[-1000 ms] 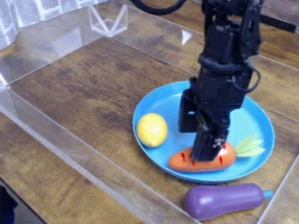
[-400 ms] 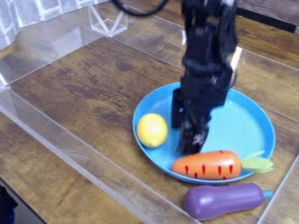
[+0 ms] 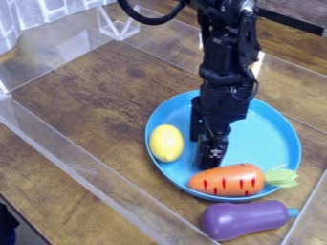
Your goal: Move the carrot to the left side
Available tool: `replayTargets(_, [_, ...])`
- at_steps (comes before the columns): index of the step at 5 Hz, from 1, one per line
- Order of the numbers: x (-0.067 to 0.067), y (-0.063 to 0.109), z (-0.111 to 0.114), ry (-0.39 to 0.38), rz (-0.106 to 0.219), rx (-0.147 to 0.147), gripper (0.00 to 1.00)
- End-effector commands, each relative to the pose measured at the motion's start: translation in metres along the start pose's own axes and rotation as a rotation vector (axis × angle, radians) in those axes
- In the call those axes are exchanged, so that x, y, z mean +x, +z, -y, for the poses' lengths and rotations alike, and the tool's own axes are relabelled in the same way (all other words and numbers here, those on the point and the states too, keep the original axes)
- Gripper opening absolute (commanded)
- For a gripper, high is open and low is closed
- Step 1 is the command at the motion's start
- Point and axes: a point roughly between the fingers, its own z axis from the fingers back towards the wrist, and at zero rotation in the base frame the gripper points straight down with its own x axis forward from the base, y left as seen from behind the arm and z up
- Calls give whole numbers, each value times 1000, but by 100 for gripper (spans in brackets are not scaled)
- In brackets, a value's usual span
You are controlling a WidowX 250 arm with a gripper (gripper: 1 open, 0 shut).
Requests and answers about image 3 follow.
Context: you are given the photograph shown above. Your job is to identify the blue plastic plate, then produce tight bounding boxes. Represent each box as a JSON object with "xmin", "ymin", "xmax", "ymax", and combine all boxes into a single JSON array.
[{"xmin": 144, "ymin": 90, "xmax": 302, "ymax": 203}]

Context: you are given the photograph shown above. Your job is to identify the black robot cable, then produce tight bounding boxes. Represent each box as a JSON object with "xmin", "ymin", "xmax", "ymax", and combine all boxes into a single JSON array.
[{"xmin": 116, "ymin": 0, "xmax": 189, "ymax": 27}]

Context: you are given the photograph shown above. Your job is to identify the orange toy carrot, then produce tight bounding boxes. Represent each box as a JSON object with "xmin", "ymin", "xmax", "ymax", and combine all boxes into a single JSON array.
[{"xmin": 188, "ymin": 164, "xmax": 299, "ymax": 197}]

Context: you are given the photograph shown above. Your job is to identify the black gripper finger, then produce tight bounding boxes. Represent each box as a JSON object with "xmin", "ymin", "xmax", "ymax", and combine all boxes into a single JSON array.
[
  {"xmin": 193, "ymin": 134, "xmax": 228, "ymax": 169},
  {"xmin": 191, "ymin": 97, "xmax": 205, "ymax": 141}
]

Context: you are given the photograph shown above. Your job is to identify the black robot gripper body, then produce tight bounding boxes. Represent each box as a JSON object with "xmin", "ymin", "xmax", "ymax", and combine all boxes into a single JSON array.
[{"xmin": 196, "ymin": 66, "xmax": 258, "ymax": 137}]

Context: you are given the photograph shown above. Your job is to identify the purple toy eggplant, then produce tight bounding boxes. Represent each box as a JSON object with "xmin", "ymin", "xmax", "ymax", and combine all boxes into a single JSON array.
[{"xmin": 201, "ymin": 200, "xmax": 299, "ymax": 241}]

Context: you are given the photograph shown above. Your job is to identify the yellow toy lemon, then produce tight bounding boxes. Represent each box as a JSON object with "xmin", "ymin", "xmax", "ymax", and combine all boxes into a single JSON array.
[{"xmin": 149, "ymin": 124, "xmax": 184, "ymax": 163}]

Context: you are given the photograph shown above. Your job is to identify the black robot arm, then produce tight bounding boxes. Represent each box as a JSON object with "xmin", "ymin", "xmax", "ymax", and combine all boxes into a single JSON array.
[{"xmin": 187, "ymin": 0, "xmax": 260, "ymax": 169}]

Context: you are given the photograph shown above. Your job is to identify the clear acrylic enclosure wall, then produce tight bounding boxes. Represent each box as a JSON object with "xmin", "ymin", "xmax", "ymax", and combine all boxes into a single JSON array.
[{"xmin": 0, "ymin": 0, "xmax": 327, "ymax": 245}]

